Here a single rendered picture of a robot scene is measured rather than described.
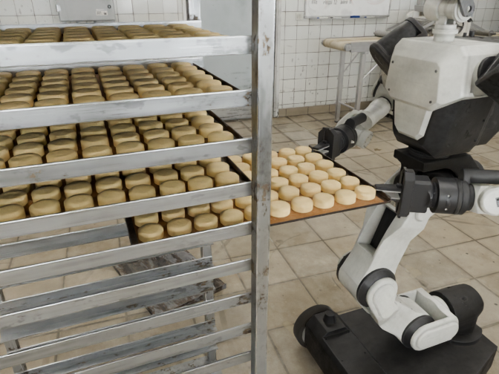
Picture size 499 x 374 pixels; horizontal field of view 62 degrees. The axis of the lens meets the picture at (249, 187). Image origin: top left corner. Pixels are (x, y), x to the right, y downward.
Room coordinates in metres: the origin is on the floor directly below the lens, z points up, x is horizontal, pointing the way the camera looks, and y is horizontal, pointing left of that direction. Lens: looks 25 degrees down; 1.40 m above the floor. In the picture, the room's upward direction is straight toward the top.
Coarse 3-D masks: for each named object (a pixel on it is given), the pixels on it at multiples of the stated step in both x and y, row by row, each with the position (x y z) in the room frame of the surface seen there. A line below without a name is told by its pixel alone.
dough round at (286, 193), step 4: (280, 188) 0.90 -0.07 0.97; (284, 188) 0.90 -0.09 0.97; (288, 188) 0.90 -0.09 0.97; (292, 188) 0.90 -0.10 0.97; (296, 188) 0.91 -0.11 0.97; (280, 192) 0.89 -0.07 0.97; (284, 192) 0.88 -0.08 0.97; (288, 192) 0.88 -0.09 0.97; (292, 192) 0.88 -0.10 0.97; (296, 192) 0.89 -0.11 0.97; (280, 196) 0.89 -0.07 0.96; (284, 196) 0.88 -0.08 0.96; (288, 196) 0.88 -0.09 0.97; (292, 196) 0.88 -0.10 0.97; (296, 196) 0.88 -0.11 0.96; (288, 200) 0.88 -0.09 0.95
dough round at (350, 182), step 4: (344, 176) 0.98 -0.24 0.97; (348, 176) 0.98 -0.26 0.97; (340, 180) 0.96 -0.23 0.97; (344, 180) 0.96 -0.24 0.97; (348, 180) 0.96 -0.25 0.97; (352, 180) 0.96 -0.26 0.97; (356, 180) 0.96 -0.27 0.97; (344, 184) 0.95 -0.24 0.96; (348, 184) 0.94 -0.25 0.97; (352, 184) 0.94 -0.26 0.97; (356, 184) 0.94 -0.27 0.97; (344, 188) 0.95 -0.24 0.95; (348, 188) 0.94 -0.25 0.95; (352, 188) 0.94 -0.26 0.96
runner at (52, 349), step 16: (208, 304) 0.70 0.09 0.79; (224, 304) 0.71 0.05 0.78; (240, 304) 0.73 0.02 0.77; (144, 320) 0.65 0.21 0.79; (160, 320) 0.66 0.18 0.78; (176, 320) 0.67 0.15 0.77; (80, 336) 0.61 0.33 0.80; (96, 336) 0.62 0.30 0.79; (112, 336) 0.63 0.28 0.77; (16, 352) 0.57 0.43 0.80; (32, 352) 0.57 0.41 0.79; (48, 352) 0.58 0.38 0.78; (0, 368) 0.55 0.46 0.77
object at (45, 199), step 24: (144, 168) 0.83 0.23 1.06; (168, 168) 0.82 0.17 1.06; (192, 168) 0.82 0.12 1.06; (216, 168) 0.82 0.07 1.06; (0, 192) 0.74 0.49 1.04; (24, 192) 0.70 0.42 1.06; (48, 192) 0.70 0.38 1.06; (72, 192) 0.71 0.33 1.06; (96, 192) 0.74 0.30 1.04; (120, 192) 0.70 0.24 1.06; (144, 192) 0.70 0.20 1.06; (168, 192) 0.71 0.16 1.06; (0, 216) 0.61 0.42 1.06; (24, 216) 0.63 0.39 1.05
